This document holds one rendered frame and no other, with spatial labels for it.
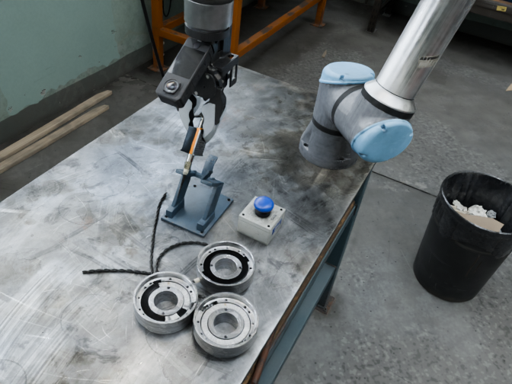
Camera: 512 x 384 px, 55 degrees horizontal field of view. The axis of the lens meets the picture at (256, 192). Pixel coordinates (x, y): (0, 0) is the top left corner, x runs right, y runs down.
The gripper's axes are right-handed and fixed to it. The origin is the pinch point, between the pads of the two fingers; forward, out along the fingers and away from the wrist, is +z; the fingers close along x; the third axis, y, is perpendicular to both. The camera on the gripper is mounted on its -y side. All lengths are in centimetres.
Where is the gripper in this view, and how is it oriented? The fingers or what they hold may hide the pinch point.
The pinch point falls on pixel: (196, 135)
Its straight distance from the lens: 89.7
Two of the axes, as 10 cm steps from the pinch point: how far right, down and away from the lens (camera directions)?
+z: -1.1, 7.5, 6.5
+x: -9.0, -3.6, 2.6
